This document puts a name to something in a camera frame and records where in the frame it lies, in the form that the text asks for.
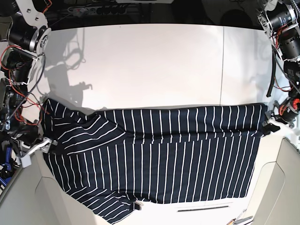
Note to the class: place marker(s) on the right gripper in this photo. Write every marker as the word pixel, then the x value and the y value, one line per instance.
pixel 28 140

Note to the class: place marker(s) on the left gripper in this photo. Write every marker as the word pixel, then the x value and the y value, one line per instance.
pixel 284 119

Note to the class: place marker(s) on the navy white striped T-shirt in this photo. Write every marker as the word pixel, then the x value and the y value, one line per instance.
pixel 110 160

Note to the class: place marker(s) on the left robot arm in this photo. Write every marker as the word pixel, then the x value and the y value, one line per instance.
pixel 280 20

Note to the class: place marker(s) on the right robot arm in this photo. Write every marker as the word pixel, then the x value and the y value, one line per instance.
pixel 26 38

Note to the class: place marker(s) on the blue black items in bin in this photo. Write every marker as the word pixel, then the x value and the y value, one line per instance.
pixel 8 163

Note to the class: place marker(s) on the left beige chair back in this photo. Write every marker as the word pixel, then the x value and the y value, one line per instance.
pixel 34 197

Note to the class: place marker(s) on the beige chair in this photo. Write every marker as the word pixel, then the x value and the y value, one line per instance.
pixel 34 197
pixel 276 196

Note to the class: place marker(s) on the right beige chair back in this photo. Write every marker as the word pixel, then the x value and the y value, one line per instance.
pixel 276 196

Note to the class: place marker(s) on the grey tool at bottom edge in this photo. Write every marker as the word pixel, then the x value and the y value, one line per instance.
pixel 241 219

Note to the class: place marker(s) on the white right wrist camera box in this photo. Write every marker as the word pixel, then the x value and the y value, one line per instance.
pixel 25 161

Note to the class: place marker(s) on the table cable slot grommet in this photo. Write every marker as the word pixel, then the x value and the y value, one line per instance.
pixel 205 206

